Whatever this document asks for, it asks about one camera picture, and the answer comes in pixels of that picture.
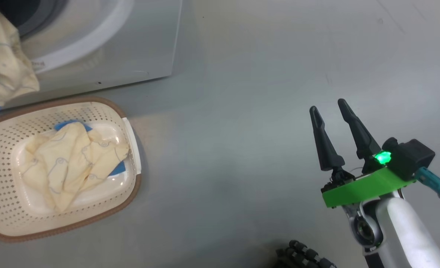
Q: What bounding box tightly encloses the white front-load washing machine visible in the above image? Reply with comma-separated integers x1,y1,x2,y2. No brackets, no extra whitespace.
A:
0,0,184,109

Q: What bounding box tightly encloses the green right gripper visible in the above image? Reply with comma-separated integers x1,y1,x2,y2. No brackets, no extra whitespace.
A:
309,98,416,208

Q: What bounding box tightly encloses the cream bear print baby garment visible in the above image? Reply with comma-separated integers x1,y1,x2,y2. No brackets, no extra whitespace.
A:
20,119,130,214
0,0,41,116

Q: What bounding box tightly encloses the teal plug right camera cable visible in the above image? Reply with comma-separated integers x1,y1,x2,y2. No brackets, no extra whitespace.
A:
415,166,440,224

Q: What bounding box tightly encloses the cream perforated laundry basket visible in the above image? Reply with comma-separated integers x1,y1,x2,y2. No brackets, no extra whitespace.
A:
0,96,143,243

